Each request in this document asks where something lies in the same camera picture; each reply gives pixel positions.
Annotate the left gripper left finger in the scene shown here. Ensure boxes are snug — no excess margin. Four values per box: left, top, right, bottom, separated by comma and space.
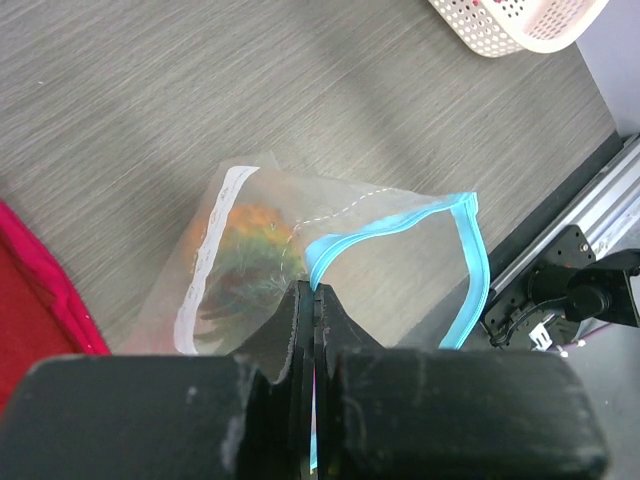
1, 281, 314, 479

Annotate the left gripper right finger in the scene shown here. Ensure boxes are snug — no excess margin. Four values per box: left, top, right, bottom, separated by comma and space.
314, 285, 608, 479

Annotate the clear zip top bag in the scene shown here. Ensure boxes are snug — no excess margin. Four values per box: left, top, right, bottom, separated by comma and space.
118, 155, 491, 356

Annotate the toy pineapple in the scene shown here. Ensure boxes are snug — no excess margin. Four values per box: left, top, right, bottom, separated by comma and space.
195, 203, 306, 343

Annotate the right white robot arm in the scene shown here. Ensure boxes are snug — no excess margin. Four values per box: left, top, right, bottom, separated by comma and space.
480, 225, 639, 351

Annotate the red folded cloth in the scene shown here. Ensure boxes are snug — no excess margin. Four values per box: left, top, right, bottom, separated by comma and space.
0, 203, 111, 407

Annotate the white plastic basket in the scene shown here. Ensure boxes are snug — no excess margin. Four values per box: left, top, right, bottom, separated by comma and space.
429, 0, 608, 58

